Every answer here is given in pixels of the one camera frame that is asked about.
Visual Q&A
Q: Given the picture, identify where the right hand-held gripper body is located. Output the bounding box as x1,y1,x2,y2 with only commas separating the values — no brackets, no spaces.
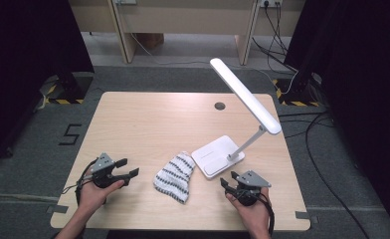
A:
235,170,273,206

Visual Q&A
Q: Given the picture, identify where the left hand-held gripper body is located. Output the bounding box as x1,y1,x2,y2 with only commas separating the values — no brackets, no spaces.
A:
91,152,124,189

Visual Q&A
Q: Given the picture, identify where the white desk lamp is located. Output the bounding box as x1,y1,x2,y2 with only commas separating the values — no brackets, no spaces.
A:
191,58,283,180

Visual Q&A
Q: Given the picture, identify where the white black striped cloth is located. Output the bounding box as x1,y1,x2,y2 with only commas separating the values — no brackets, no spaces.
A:
152,150,196,205

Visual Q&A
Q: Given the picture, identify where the person's left hand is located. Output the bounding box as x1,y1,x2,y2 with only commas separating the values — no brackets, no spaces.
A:
78,168,125,215

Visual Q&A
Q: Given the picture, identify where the person's right hand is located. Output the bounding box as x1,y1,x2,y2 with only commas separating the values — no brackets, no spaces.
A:
225,188,272,233

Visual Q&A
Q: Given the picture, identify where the grey tape piece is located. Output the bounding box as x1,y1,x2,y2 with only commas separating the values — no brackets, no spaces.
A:
46,204,70,214
294,210,319,224

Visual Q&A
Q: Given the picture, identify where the black stand base hazard tape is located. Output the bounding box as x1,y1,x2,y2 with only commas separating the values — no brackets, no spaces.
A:
47,72,95,105
272,78,321,108

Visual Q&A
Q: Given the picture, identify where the brown cardboard box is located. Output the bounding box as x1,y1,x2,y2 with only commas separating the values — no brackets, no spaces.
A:
137,33,165,51

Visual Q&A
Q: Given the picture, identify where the black curtain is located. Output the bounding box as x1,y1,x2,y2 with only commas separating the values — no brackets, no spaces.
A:
0,0,95,163
284,0,390,230

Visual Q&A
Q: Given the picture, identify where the beige wooden desk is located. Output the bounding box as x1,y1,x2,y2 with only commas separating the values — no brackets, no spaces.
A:
68,0,305,66

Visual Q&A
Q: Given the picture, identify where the left hand-held gripper black cable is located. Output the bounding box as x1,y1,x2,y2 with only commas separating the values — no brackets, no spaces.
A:
62,158,99,207

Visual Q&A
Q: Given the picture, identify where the long black floor cable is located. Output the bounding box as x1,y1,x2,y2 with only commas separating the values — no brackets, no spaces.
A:
304,111,371,239

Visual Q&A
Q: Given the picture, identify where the bundle of black plugged cables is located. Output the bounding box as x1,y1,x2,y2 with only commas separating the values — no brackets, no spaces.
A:
252,3,298,73

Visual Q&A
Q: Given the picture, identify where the white wall socket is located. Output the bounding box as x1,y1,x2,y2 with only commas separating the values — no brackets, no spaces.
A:
260,0,284,8

